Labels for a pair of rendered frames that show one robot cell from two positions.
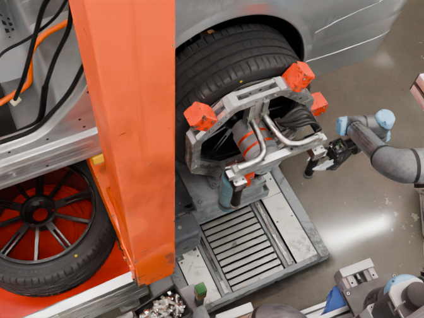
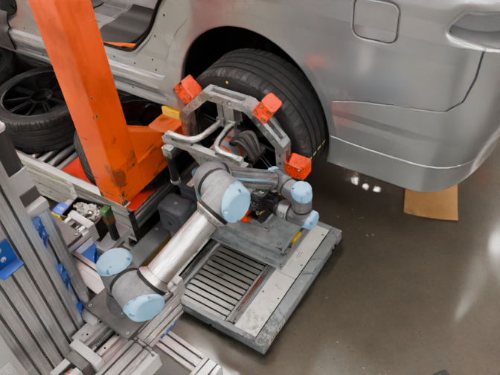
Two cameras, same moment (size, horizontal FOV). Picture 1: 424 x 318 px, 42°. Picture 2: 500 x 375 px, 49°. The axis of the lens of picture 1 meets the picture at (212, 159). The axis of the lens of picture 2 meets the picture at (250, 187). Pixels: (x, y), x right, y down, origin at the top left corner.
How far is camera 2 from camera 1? 2.02 m
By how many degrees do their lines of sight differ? 43
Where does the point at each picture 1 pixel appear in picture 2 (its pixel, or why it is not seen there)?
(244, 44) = (256, 62)
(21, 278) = (77, 146)
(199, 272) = not seen: hidden behind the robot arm
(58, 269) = not seen: hidden behind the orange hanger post
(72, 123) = (148, 60)
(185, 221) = (183, 203)
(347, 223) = (316, 354)
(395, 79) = not seen: outside the picture
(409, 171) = (197, 176)
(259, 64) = (244, 76)
